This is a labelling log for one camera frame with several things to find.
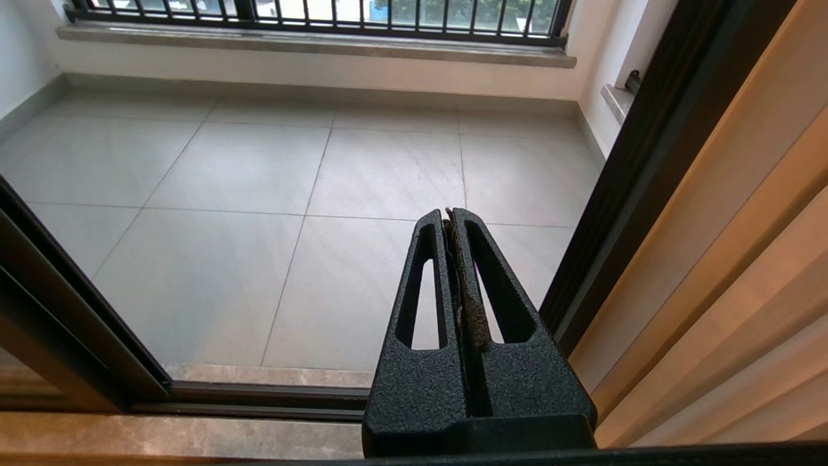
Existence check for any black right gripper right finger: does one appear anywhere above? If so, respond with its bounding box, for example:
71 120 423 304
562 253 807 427
445 207 598 456

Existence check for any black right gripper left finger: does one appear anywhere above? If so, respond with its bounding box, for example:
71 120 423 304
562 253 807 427
361 208 470 457

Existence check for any brown-framed sliding glass door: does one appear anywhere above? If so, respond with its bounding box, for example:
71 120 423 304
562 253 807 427
0 175 172 399

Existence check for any dark metal floor door track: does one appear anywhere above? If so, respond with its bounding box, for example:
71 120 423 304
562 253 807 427
129 381 371 423

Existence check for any beige wooden door casing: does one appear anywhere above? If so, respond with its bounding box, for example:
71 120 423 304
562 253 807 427
569 0 828 449

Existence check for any short grey stone window sill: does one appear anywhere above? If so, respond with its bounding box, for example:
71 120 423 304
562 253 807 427
602 83 638 125

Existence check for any long grey stone window sill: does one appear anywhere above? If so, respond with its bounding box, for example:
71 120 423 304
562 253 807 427
57 23 578 69

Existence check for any black long window railing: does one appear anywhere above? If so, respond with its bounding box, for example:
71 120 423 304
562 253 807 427
65 0 573 47

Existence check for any brown-framed fixed glass door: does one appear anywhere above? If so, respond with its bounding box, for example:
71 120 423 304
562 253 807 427
0 269 127 414

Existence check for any dark door frame jamb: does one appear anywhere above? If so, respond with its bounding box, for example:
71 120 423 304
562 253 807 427
539 0 798 358

